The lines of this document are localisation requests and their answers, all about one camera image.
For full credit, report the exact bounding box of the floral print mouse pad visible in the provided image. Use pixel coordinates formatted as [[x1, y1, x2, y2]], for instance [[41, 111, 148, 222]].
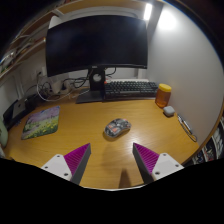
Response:
[[20, 105, 61, 141]]

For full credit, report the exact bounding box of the black curved monitor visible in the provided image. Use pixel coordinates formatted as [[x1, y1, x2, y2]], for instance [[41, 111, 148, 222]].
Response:
[[45, 14, 149, 104]]

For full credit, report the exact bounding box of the transparent computer mouse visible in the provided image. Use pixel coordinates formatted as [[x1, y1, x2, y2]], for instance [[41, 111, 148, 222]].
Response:
[[103, 118, 132, 138]]

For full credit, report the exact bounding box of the white power strip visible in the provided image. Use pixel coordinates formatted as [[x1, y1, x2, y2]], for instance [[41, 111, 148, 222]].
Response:
[[49, 79, 73, 95]]

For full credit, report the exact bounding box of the silver mini computer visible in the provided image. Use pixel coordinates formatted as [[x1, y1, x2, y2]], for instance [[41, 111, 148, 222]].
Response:
[[11, 98, 28, 121]]

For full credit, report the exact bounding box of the amber jar yellow lid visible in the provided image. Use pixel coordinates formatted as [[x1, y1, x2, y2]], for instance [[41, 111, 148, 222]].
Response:
[[154, 83, 173, 109]]

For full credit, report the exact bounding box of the small white earbuds case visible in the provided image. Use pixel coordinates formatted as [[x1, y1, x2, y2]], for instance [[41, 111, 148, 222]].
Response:
[[162, 105, 176, 118]]

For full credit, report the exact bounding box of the row of books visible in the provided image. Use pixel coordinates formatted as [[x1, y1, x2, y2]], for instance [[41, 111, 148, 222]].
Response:
[[191, 118, 224, 166]]

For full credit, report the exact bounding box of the black cable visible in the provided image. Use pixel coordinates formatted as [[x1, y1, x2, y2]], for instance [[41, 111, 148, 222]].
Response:
[[61, 68, 118, 90]]

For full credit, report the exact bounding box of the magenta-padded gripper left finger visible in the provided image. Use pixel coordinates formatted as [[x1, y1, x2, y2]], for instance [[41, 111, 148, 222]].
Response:
[[40, 142, 92, 185]]

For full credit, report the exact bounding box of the silver pen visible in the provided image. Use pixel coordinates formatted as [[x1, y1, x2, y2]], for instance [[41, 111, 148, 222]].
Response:
[[177, 113, 199, 143]]

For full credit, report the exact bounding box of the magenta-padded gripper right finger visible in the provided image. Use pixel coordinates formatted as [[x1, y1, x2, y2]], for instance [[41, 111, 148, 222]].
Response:
[[132, 142, 185, 184]]

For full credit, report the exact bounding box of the pale green object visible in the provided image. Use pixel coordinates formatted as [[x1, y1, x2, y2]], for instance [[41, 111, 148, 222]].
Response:
[[0, 118, 9, 148]]

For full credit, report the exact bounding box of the wooden wall shelf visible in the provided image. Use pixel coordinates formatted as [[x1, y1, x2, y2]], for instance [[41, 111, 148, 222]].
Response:
[[0, 0, 158, 83]]

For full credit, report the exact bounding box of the white cable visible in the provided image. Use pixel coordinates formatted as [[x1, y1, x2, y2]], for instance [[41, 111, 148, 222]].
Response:
[[35, 71, 81, 103]]

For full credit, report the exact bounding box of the black mechanical keyboard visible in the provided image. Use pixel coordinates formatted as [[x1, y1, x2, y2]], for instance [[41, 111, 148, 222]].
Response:
[[103, 79, 160, 100]]

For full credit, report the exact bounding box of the bright white lamp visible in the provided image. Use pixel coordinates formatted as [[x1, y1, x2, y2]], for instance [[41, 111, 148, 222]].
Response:
[[143, 2, 154, 22]]

